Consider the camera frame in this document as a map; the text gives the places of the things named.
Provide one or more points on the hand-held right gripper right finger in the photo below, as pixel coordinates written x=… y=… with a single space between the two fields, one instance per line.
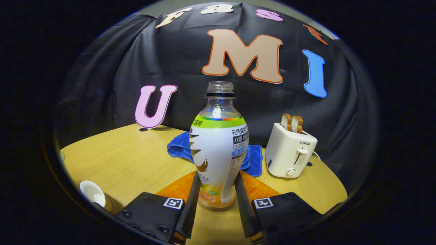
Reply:
x=244 y=211

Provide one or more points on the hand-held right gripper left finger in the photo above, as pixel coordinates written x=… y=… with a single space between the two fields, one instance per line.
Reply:
x=190 y=211

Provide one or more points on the clear white-label water bottle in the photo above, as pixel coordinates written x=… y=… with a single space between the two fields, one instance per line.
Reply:
x=218 y=153

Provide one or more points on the cream ceramic teacup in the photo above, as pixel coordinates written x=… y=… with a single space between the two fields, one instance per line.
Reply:
x=92 y=192

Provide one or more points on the blue folded towel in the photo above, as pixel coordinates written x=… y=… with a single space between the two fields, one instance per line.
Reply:
x=177 y=149

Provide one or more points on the white toaster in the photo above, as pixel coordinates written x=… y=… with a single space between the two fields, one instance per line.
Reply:
x=286 y=156

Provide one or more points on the toast bread slice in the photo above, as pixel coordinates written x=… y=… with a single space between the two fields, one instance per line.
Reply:
x=286 y=122
x=297 y=124

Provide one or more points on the black backdrop cloth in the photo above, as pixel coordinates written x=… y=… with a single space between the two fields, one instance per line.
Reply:
x=112 y=68

